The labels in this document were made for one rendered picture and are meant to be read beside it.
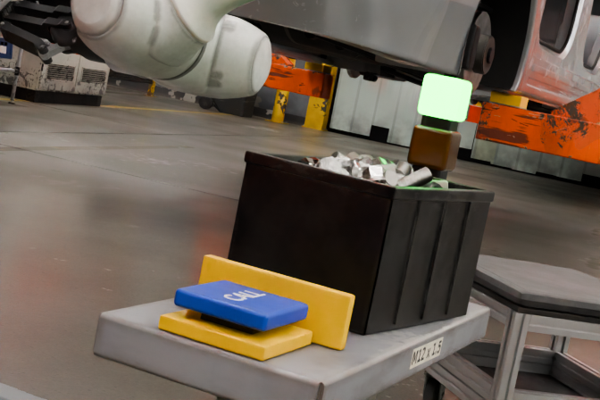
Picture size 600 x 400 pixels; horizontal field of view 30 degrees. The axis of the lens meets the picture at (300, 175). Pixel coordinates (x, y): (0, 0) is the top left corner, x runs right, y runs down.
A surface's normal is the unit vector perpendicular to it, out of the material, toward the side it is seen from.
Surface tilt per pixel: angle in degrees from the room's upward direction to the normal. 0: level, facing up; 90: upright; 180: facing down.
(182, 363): 90
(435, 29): 99
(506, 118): 90
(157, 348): 90
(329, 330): 90
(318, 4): 109
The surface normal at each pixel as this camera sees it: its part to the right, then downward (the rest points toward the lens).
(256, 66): 0.85, 0.24
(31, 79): -0.28, 0.03
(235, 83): 0.02, 0.74
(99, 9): -0.51, -0.08
